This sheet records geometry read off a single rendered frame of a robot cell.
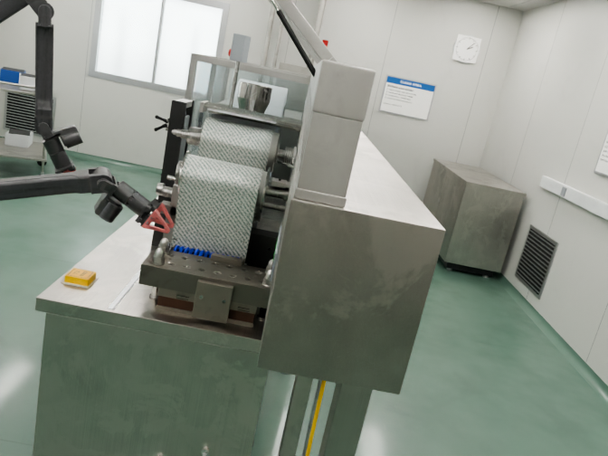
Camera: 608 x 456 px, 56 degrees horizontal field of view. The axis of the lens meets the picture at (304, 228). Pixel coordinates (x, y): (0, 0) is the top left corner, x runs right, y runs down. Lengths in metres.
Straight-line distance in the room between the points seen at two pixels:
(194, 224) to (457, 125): 5.98
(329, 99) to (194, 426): 1.17
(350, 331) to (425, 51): 6.57
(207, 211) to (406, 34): 5.81
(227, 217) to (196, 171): 0.17
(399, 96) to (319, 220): 6.48
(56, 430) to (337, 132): 1.33
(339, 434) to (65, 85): 7.05
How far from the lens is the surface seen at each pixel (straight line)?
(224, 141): 1.99
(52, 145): 2.24
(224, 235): 1.81
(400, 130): 7.40
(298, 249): 0.92
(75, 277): 1.82
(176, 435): 1.83
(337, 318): 0.97
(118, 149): 7.73
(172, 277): 1.66
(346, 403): 1.12
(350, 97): 0.89
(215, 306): 1.65
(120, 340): 1.71
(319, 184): 0.91
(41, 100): 2.22
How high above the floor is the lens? 1.64
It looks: 15 degrees down
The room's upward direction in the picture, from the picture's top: 12 degrees clockwise
